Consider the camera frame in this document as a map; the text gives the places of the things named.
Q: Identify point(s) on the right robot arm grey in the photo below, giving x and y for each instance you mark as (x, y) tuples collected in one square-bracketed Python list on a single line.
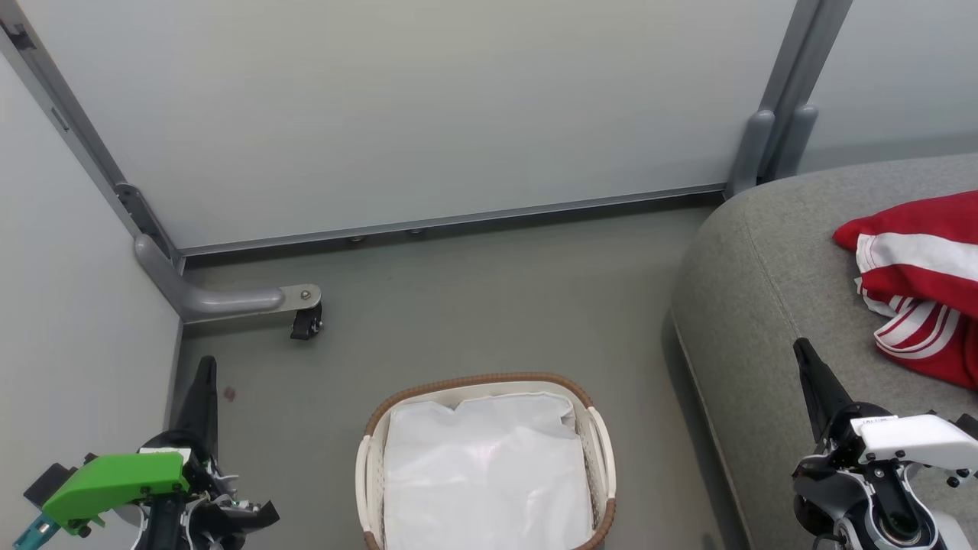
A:
[(901, 531)]

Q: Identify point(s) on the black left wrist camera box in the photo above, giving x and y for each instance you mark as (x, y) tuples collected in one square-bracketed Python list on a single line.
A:
[(50, 481)]

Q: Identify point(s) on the grey partition bottom rail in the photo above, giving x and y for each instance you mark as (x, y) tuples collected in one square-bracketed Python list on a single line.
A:
[(458, 219)]

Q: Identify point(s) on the white cloth in basket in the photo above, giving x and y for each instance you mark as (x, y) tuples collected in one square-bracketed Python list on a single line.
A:
[(489, 473)]

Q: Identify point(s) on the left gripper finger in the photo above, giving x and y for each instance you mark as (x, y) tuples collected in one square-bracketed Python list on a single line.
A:
[(199, 412)]

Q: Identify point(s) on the black caster wheel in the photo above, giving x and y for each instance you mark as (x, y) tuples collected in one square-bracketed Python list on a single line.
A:
[(306, 325)]

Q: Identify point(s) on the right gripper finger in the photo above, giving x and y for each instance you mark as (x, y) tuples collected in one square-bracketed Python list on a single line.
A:
[(821, 386)]

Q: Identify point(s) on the grey rounded support foot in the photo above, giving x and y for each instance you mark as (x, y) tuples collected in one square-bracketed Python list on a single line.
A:
[(795, 137), (749, 153)]

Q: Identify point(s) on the grey fabric sofa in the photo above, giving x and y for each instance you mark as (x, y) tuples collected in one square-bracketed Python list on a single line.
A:
[(772, 305)]

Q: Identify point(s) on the red white sports jersey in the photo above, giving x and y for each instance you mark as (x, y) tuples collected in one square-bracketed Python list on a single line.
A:
[(928, 283)]

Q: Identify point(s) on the white basket with brown rim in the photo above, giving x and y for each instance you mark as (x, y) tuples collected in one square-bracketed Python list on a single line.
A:
[(372, 473)]

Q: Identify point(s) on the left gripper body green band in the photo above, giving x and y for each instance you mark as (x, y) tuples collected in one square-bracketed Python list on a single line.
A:
[(114, 485)]

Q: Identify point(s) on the plain grey partition post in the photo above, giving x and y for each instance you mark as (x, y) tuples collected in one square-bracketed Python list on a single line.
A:
[(802, 61)]

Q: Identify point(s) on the grey partition foot bar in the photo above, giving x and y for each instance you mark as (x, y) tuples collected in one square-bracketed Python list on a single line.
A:
[(229, 302)]

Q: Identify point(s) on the grey post with dark bracket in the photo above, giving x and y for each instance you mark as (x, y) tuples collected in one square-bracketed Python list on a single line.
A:
[(84, 141)]

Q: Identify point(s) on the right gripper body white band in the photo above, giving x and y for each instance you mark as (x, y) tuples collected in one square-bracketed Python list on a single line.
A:
[(909, 443)]

